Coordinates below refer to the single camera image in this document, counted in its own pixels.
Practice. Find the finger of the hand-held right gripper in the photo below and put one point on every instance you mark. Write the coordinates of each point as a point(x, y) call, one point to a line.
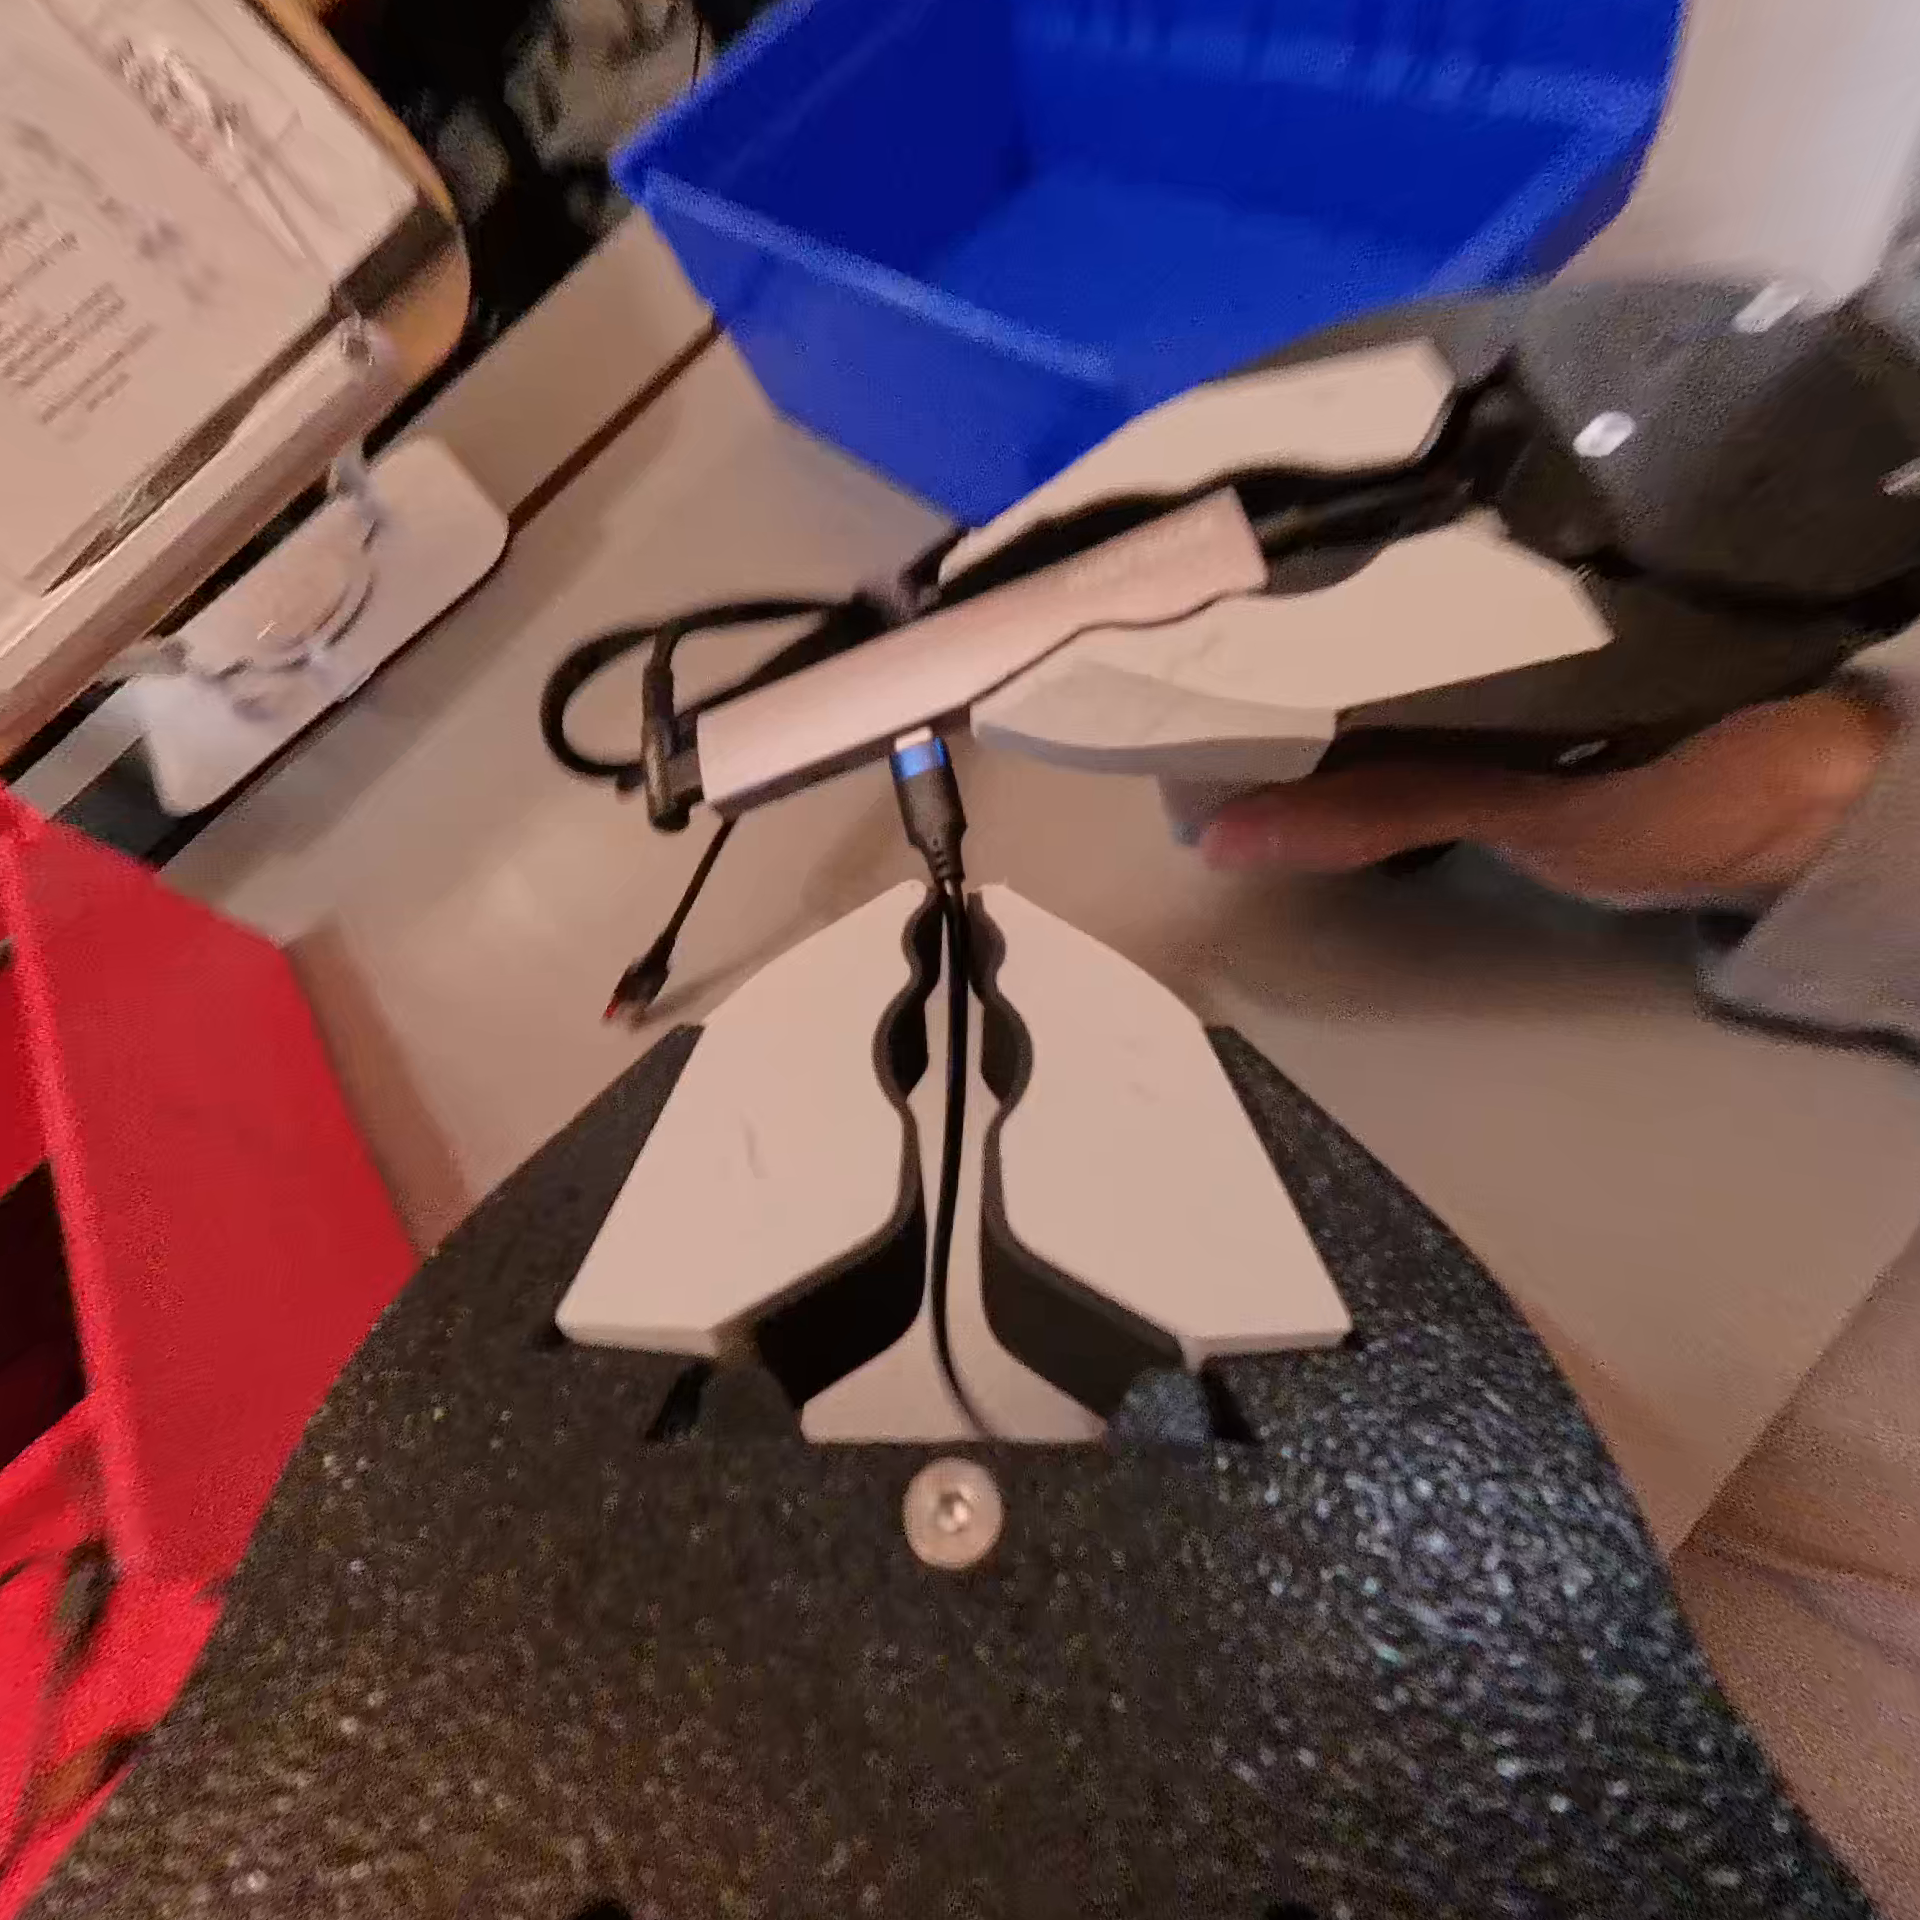
point(1395, 630)
point(1290, 413)

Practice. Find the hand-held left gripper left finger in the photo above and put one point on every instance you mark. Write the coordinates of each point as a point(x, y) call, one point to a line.
point(750, 1184)

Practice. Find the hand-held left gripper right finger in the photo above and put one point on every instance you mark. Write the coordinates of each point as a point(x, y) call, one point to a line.
point(1155, 1184)

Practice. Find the grey usb hub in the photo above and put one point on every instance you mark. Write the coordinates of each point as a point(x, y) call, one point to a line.
point(974, 646)

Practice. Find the blue plastic bin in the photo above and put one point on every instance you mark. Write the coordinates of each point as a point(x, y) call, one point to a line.
point(901, 346)

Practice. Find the red plastic bin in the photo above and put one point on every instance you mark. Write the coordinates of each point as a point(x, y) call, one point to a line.
point(196, 1126)

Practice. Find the person's right forearm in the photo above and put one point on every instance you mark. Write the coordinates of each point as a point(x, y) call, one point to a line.
point(1815, 974)

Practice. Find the grey desk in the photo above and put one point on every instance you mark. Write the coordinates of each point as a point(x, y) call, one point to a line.
point(1426, 1126)

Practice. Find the person's right hand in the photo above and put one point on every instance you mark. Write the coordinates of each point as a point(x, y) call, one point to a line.
point(1622, 825)

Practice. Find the instruction sheet in clear stand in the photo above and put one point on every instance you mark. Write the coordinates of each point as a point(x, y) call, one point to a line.
point(150, 300)

